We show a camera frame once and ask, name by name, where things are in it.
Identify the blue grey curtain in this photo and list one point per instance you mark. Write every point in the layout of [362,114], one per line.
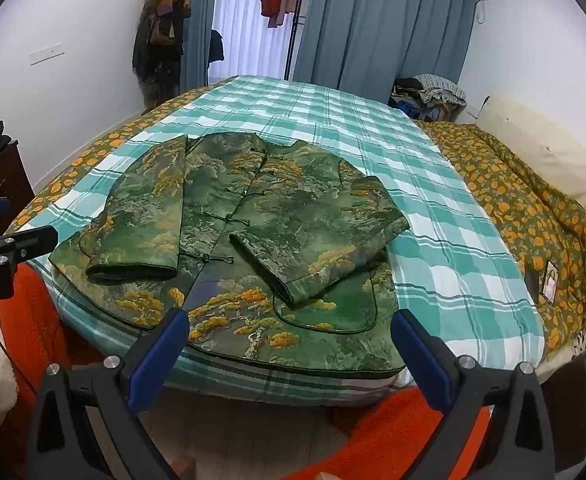
[195,20]
[373,25]

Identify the pile of folded clothes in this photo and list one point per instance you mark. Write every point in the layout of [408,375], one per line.
[430,97]

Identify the orange floral quilt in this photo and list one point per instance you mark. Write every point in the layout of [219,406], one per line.
[523,200]

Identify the green white checked bed sheet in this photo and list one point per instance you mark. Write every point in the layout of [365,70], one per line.
[423,210]

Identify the cream pillow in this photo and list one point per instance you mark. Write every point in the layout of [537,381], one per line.
[548,150]

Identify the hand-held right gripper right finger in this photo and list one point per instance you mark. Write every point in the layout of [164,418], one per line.
[420,355]

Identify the green landscape print jacket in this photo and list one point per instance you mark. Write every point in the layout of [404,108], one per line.
[283,220]

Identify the smartphone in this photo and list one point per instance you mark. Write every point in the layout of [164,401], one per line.
[551,282]

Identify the dark hanging coats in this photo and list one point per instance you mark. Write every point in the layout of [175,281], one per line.
[160,35]

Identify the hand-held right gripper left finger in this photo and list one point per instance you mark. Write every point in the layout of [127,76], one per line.
[160,360]

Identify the white sheer curtain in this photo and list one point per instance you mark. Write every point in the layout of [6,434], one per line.
[248,45]

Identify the black hanging garment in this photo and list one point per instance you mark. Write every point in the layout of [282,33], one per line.
[216,47]

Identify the orange rug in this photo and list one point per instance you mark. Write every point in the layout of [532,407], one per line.
[388,435]

